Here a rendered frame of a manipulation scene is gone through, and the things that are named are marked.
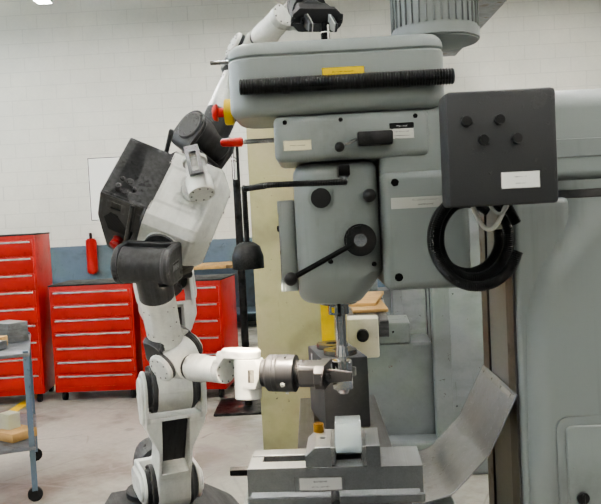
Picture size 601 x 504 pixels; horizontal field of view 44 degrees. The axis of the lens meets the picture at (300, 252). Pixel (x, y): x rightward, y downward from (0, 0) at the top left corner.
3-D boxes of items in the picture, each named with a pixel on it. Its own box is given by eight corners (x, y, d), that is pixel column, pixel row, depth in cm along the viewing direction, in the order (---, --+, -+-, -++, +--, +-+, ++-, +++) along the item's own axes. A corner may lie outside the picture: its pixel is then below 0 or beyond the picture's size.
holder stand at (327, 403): (325, 430, 195) (322, 354, 194) (310, 409, 217) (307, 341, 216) (370, 426, 197) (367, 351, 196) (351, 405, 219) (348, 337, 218)
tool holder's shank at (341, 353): (344, 361, 174) (342, 313, 174) (332, 360, 176) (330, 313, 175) (351, 359, 177) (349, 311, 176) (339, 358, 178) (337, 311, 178)
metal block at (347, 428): (335, 453, 150) (334, 424, 150) (336, 444, 156) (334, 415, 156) (362, 452, 150) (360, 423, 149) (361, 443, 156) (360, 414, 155)
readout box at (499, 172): (450, 208, 136) (446, 91, 135) (442, 208, 145) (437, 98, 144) (561, 202, 136) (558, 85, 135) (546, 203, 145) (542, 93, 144)
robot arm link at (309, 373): (322, 359, 171) (271, 359, 174) (323, 401, 171) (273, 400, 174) (332, 349, 183) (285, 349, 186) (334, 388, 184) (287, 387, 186)
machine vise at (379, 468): (246, 506, 147) (243, 451, 147) (255, 479, 162) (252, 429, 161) (426, 502, 145) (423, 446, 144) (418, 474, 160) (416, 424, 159)
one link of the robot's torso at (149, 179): (82, 274, 208) (89, 202, 179) (129, 185, 228) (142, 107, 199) (182, 313, 211) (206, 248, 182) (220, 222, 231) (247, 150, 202)
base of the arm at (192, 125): (160, 149, 205) (189, 150, 199) (178, 109, 209) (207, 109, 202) (195, 176, 217) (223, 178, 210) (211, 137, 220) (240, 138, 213)
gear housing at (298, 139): (275, 162, 162) (272, 116, 161) (279, 169, 186) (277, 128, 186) (431, 154, 161) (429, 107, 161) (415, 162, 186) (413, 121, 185)
